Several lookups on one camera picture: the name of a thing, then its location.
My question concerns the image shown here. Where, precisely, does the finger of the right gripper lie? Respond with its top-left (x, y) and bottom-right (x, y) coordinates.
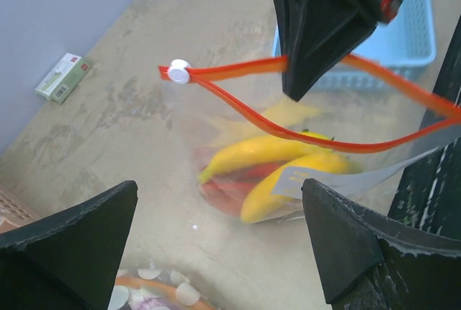
top-left (273, 0), bottom-right (378, 102)

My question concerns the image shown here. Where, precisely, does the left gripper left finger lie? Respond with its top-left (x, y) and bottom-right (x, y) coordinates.
top-left (1, 180), bottom-right (138, 309)

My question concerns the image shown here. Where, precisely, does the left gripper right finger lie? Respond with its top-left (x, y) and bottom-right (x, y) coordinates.
top-left (302, 179), bottom-right (460, 309)

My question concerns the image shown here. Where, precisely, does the polka dot zip bag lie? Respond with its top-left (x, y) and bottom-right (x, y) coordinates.
top-left (108, 267), bottom-right (220, 309)

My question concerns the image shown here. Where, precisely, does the red zipper clear bag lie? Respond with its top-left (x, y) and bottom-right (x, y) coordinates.
top-left (158, 54), bottom-right (460, 223)

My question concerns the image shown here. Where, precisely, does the yellow pepper piece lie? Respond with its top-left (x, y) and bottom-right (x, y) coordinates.
top-left (240, 151), bottom-right (357, 223)

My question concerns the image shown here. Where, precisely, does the red chili pepper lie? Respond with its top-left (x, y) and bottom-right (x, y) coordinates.
top-left (200, 162), bottom-right (284, 218)

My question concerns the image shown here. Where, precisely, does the yellow banana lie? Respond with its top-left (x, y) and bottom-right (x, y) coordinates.
top-left (198, 135), bottom-right (331, 183)

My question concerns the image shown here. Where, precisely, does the blue plastic basket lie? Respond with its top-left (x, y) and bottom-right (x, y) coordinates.
top-left (274, 0), bottom-right (437, 91)

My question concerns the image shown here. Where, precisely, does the orange plastic desk organizer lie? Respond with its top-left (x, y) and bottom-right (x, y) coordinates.
top-left (0, 185), bottom-right (39, 234)

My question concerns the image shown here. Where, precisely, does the small green white box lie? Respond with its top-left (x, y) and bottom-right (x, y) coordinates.
top-left (35, 53), bottom-right (92, 105)

